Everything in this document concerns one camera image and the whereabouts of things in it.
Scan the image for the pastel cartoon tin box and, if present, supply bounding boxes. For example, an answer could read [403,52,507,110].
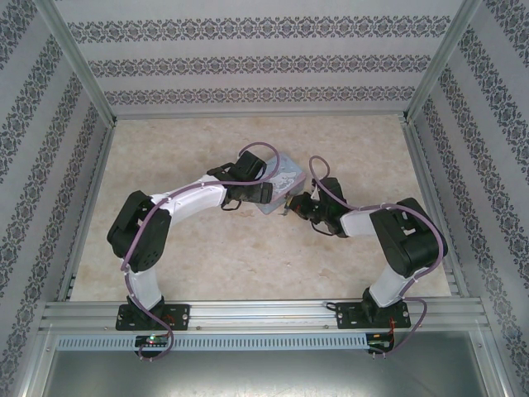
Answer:
[257,151,308,217]

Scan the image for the right green circuit board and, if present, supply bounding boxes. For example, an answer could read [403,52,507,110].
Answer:
[368,330,397,351]

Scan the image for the green circuit board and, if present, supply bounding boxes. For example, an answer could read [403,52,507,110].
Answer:
[135,335,171,349]
[368,330,397,351]

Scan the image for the grey metal sheet panel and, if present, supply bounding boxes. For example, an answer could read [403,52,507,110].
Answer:
[40,349,499,397]

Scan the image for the left green circuit board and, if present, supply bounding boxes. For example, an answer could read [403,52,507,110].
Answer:
[135,335,171,349]

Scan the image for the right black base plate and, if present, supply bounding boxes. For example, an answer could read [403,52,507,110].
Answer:
[335,302,412,331]

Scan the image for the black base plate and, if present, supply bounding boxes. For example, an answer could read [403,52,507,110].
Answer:
[115,303,192,332]
[335,302,412,331]

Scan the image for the aluminium table side rail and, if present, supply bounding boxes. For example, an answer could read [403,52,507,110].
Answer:
[402,121,471,299]
[56,122,119,303]

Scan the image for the aluminium mounting rail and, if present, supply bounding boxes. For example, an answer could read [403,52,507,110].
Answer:
[39,300,485,332]

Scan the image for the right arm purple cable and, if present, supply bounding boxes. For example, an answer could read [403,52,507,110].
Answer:
[308,155,450,357]

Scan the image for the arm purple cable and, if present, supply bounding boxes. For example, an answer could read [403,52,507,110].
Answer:
[121,141,280,361]
[308,155,450,357]

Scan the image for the slotted grey cable duct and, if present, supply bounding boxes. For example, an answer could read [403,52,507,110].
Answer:
[55,333,369,351]

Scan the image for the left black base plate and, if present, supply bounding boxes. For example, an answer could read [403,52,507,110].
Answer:
[115,303,192,332]

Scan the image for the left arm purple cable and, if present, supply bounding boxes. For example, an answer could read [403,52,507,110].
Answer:
[121,141,280,361]

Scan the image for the aluminium frame post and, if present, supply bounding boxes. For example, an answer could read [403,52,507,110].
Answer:
[35,0,118,124]
[402,0,484,123]

